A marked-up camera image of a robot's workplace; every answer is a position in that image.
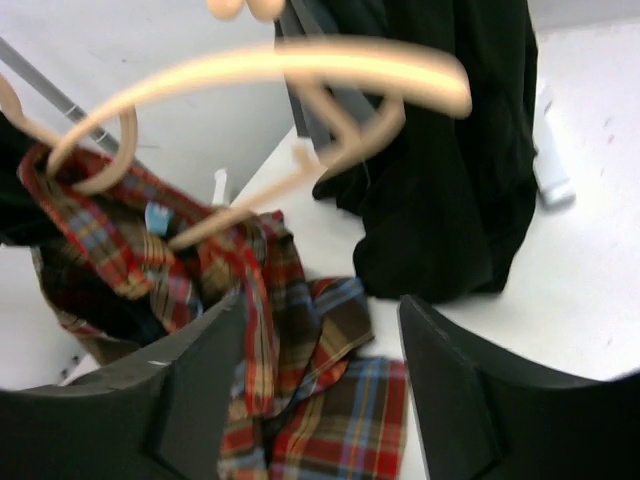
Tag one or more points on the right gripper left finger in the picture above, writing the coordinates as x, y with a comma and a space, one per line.
158, 413

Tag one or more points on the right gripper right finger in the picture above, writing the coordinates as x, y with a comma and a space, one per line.
486, 413

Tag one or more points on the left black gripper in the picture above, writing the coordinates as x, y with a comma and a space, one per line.
23, 223

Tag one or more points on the beige hanger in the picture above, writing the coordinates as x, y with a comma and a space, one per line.
261, 10
396, 70

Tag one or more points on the plaid flannel shirt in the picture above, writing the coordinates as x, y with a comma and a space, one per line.
304, 404

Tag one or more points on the metal rack upright pole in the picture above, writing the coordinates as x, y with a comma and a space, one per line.
65, 105

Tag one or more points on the black hanging garment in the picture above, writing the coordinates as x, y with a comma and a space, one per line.
447, 204

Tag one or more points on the grey pleated skirt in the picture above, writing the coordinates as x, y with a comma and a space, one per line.
322, 112

